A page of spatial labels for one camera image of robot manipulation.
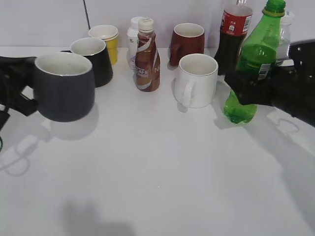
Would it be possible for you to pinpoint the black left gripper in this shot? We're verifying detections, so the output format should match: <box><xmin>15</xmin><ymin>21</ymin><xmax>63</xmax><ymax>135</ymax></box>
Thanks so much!
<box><xmin>0</xmin><ymin>57</ymin><xmax>37</xmax><ymax>116</ymax></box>

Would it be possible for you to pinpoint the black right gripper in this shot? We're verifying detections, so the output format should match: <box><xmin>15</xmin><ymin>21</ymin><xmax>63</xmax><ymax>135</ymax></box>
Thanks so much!
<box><xmin>224</xmin><ymin>39</ymin><xmax>315</xmax><ymax>126</ymax></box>

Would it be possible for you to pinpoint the green plastic soda bottle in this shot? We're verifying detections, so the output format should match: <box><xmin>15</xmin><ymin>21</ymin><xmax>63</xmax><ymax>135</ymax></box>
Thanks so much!
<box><xmin>224</xmin><ymin>0</ymin><xmax>285</xmax><ymax>124</ymax></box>

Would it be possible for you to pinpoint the dark grey ceramic mug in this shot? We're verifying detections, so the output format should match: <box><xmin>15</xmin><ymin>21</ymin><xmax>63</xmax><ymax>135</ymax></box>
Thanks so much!
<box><xmin>33</xmin><ymin>52</ymin><xmax>95</xmax><ymax>122</ymax></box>

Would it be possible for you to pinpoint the yellow paper cup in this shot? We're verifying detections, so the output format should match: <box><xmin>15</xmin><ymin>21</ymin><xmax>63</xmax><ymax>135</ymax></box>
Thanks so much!
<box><xmin>88</xmin><ymin>25</ymin><xmax>119</xmax><ymax>65</ymax></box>

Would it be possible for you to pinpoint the clear plastic water bottle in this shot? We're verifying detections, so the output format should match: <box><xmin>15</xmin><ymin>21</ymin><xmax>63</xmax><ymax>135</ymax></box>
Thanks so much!
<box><xmin>276</xmin><ymin>11</ymin><xmax>294</xmax><ymax>66</ymax></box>

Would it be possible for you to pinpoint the white ceramic mug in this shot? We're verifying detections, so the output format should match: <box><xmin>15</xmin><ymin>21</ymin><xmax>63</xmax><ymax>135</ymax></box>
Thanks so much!
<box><xmin>174</xmin><ymin>53</ymin><xmax>219</xmax><ymax>109</ymax></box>

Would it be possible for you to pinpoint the cola bottle red label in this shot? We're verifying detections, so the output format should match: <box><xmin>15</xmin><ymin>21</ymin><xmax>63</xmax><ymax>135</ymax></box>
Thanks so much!
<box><xmin>215</xmin><ymin>0</ymin><xmax>253</xmax><ymax>75</ymax></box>

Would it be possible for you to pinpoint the black ceramic mug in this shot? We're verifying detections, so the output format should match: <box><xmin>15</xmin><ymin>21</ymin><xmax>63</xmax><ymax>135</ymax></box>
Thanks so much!
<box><xmin>64</xmin><ymin>37</ymin><xmax>113</xmax><ymax>88</ymax></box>

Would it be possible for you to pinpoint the dark red ceramic mug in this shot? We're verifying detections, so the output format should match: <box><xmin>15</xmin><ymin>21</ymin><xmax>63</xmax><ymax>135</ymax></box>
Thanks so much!
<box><xmin>169</xmin><ymin>23</ymin><xmax>205</xmax><ymax>66</ymax></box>

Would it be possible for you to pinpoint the brown Nescafe coffee bottle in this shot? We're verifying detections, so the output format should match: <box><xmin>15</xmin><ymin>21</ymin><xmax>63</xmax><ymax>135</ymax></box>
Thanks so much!
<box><xmin>135</xmin><ymin>18</ymin><xmax>160</xmax><ymax>92</ymax></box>

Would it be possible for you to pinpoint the white milk drink bottle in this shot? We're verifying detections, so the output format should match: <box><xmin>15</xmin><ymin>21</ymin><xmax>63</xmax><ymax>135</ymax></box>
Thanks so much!
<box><xmin>127</xmin><ymin>16</ymin><xmax>144</xmax><ymax>70</ymax></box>

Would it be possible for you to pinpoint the black wall cable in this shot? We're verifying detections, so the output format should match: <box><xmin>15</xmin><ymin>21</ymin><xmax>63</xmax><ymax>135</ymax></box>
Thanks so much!
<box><xmin>82</xmin><ymin>0</ymin><xmax>90</xmax><ymax>31</ymax></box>

